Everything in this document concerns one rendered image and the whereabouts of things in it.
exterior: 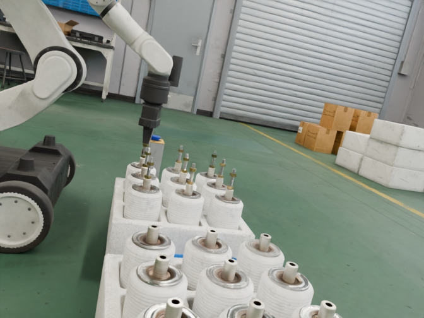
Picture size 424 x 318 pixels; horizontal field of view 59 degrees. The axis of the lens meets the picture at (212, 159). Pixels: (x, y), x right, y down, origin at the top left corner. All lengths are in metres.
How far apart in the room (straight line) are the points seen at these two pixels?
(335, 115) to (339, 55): 2.42
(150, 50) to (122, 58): 4.93
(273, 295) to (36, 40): 1.00
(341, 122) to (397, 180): 1.49
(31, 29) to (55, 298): 0.77
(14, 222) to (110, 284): 0.50
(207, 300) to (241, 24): 5.86
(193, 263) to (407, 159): 2.99
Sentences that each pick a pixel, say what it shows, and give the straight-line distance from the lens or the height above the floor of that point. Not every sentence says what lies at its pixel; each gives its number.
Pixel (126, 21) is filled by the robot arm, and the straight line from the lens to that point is 1.19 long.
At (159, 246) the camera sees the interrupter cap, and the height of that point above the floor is 0.25.
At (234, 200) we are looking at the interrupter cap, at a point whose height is 0.25.
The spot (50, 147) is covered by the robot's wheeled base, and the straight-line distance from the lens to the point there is 1.52.
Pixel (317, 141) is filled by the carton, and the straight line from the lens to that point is 4.71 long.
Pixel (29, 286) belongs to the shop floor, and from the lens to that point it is 1.06.
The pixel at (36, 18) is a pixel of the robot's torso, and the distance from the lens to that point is 1.30.
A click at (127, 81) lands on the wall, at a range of 6.10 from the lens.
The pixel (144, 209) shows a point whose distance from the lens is 1.00.
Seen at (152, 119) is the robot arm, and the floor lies 0.42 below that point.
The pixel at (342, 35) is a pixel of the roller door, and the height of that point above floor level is 1.77.
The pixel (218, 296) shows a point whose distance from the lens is 0.64.
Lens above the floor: 0.57
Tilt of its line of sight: 11 degrees down
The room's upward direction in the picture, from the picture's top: 12 degrees clockwise
